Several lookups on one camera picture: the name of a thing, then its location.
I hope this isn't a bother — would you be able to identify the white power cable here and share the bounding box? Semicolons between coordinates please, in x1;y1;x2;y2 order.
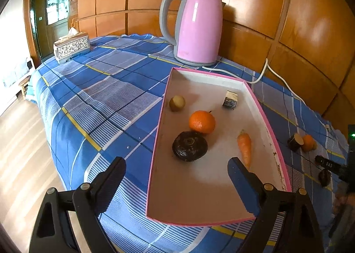
204;58;329;129

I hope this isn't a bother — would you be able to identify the silver ornate tissue box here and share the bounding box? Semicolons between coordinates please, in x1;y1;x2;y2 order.
53;33;91;65

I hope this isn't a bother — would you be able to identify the person's right hand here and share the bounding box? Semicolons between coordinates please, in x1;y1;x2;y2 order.
333;184;347;216

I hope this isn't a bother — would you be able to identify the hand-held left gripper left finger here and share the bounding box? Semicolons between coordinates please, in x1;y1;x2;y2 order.
29;157;127;253

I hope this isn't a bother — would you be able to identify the wooden door with glass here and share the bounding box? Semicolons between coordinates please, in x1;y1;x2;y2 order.
29;0;81;62

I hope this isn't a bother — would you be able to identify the small wooden stool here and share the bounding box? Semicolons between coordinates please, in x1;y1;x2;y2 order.
18;76;32;101

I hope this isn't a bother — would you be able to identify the dark brown water chestnut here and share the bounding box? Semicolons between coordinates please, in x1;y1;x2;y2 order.
172;131;208;163
318;169;332;187

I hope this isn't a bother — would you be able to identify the pink electric kettle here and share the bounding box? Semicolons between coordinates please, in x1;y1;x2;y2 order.
159;0;224;67

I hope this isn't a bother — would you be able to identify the blue plaid tablecloth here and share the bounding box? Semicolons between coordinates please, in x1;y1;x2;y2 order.
26;33;350;253

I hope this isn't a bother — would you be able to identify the orange tangerine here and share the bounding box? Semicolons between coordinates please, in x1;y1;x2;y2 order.
302;134;315;152
189;110;216;135

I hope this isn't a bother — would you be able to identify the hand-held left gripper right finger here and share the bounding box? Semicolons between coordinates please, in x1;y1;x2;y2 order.
227;157;324;253

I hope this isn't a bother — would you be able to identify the orange carrot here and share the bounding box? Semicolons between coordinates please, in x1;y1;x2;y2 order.
237;129;252;169

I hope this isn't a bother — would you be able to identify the dark-skinned cut cylinder piece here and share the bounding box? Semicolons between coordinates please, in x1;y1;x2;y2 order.
287;133;304;152

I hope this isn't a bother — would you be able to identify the small dark-skinned cut cube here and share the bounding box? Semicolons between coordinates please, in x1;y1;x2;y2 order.
222;90;239;110

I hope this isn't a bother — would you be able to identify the pink-edged shallow cardboard box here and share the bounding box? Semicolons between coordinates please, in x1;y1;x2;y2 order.
146;67;292;226

